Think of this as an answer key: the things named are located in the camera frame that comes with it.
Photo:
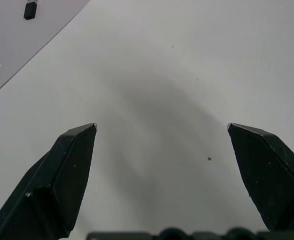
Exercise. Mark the small black block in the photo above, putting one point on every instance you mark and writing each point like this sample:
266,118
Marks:
31,10

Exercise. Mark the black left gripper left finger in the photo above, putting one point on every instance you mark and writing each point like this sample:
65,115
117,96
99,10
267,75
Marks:
51,185

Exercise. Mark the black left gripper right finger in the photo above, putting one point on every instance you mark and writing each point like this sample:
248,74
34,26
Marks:
269,175

